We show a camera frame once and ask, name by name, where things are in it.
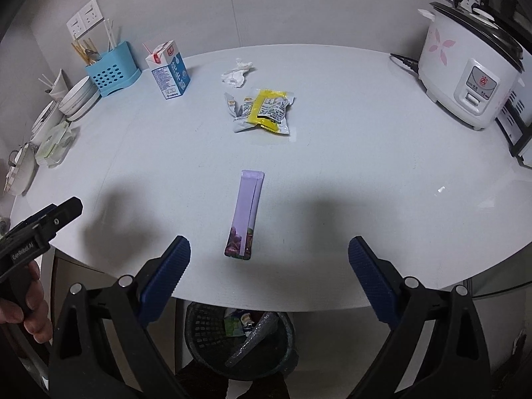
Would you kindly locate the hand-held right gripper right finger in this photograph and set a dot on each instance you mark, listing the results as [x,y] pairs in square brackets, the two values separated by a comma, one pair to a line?
[370,274]

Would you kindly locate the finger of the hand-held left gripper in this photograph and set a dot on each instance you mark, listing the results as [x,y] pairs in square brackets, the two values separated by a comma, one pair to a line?
[39,214]
[64,214]

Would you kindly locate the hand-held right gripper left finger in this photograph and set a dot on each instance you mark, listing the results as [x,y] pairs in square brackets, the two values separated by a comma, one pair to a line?
[166,274]

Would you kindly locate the dark mesh trash basket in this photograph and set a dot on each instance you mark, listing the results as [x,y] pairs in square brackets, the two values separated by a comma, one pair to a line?
[203,332]

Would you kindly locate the purple stick packet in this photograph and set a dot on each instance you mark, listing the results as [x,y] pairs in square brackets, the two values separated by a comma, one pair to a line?
[245,208]

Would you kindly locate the person's left hand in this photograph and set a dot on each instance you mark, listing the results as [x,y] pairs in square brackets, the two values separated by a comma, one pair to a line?
[39,299]

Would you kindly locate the pot with glass lid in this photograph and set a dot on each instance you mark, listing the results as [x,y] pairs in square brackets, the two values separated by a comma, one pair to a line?
[20,170]

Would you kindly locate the glass container green lid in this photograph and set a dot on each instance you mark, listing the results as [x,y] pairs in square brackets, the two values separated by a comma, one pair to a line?
[54,143]

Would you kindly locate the green small carton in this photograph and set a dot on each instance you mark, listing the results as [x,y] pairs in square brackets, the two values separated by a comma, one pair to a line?
[233,325]

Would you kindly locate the clear plastic wrapper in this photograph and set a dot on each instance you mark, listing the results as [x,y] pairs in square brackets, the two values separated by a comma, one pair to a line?
[253,341]

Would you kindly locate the stack of white bowls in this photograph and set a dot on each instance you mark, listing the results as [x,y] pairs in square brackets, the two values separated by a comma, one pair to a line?
[79,99]

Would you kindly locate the white paper cup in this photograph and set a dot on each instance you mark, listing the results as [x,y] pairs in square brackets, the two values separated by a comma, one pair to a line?
[58,87]

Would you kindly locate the glass door panel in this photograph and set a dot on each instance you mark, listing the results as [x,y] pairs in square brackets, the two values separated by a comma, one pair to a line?
[507,286]

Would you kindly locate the blue utensil holder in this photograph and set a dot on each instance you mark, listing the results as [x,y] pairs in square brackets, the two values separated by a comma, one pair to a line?
[112,75]

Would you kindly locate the wooden chopsticks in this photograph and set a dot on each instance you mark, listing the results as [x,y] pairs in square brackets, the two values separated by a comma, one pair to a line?
[81,52]

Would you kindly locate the blue white milk carton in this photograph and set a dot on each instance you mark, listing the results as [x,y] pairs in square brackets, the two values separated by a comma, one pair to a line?
[170,79]

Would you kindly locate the silver torn packet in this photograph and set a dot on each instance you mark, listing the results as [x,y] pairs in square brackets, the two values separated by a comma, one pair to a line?
[241,112]

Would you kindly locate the white straws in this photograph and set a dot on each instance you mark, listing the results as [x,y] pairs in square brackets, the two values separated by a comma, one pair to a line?
[111,35]

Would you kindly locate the yellow snack packet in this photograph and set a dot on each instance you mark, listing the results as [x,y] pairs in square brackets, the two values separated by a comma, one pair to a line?
[270,108]

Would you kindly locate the crumpled white tissue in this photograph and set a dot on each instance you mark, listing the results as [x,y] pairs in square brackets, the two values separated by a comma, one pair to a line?
[237,72]

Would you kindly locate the white flowered rice cooker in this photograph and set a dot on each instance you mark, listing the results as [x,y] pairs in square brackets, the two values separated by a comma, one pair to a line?
[449,70]

